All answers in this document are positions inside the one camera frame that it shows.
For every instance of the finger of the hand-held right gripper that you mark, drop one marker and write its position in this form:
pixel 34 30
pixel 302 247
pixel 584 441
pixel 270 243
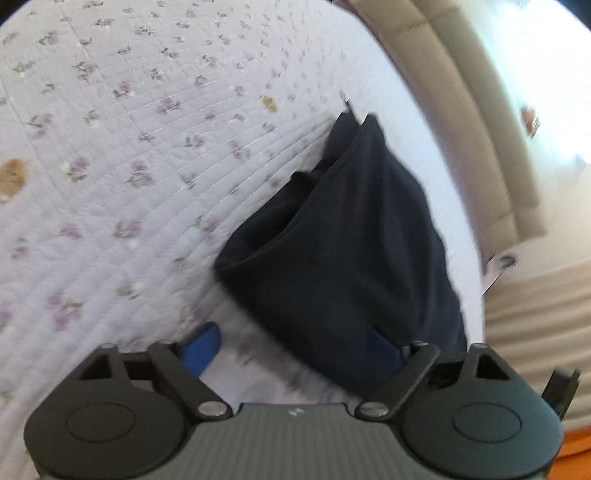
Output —
pixel 561 392

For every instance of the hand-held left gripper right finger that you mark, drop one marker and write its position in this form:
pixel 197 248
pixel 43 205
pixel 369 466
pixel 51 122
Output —
pixel 392 353

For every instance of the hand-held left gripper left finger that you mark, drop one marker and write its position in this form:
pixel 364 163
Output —
pixel 201 346

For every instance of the bed with floral quilted sheet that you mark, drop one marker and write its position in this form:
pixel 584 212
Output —
pixel 138 138

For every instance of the beige curtain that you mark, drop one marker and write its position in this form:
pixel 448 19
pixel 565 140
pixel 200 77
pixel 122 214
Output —
pixel 540 318

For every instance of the black hoodie with white stripes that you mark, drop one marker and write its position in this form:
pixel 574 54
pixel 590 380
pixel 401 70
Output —
pixel 351 249

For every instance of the beige padded headboard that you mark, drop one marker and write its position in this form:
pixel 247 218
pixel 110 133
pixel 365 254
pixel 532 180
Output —
pixel 466 92

